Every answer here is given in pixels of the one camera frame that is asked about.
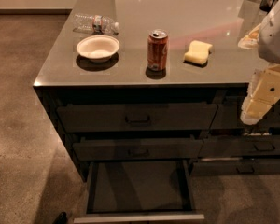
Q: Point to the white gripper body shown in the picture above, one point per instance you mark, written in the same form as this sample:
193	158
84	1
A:
275	36

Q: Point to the open bottom left drawer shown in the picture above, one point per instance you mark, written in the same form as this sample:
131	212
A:
139	192

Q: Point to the dark grey drawer cabinet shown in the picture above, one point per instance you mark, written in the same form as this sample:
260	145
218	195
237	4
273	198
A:
66	78

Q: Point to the black object bottom edge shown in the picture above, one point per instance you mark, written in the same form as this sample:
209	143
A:
61	219

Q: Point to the top left drawer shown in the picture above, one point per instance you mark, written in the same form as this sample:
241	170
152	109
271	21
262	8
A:
136	117

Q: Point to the yellow sponge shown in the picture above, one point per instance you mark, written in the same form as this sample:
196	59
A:
198	52

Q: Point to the top right drawer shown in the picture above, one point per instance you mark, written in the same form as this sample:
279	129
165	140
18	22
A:
228	115

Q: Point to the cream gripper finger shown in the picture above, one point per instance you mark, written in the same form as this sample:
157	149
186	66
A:
262	93
250	41

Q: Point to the red coke can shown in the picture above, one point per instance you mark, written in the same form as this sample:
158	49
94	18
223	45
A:
157	49

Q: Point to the middle right drawer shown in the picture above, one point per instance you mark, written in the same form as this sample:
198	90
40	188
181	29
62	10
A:
240	146

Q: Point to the middle left drawer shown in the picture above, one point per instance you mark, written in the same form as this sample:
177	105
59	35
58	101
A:
137	149

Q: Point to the white paper bowl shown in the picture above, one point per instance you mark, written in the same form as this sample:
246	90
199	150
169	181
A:
98	48

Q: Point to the bottom right drawer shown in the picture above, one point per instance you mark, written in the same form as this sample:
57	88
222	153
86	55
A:
239	167

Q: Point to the clear plastic water bottle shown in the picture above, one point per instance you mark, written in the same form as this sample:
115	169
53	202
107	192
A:
95	24

